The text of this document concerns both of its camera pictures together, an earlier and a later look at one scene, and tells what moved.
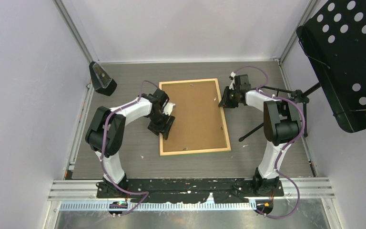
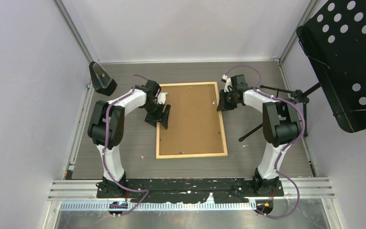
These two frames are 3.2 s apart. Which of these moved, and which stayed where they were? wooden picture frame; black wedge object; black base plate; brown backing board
Moved: wooden picture frame
Stayed: black base plate; brown backing board; black wedge object
